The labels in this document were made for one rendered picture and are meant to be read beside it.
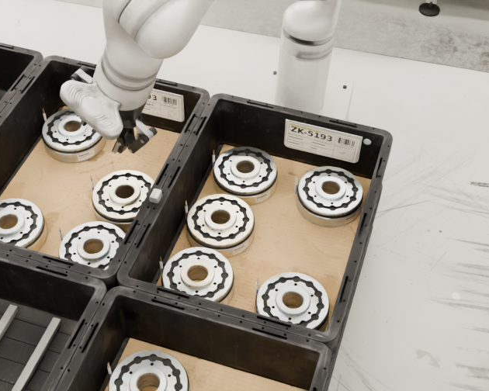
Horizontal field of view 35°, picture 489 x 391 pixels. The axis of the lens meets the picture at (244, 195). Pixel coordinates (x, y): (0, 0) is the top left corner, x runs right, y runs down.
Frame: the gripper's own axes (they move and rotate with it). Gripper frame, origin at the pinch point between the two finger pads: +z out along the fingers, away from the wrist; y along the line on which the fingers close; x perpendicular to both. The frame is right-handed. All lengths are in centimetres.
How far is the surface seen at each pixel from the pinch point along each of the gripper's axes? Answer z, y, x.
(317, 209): 0.2, -31.2, -14.1
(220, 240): 3.2, -23.1, -0.7
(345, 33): 120, -11, -150
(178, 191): 2.9, -13.6, -2.0
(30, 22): 55, 40, -33
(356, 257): -11.7, -38.1, -5.4
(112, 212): 9.4, -8.2, 4.9
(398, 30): 114, -25, -164
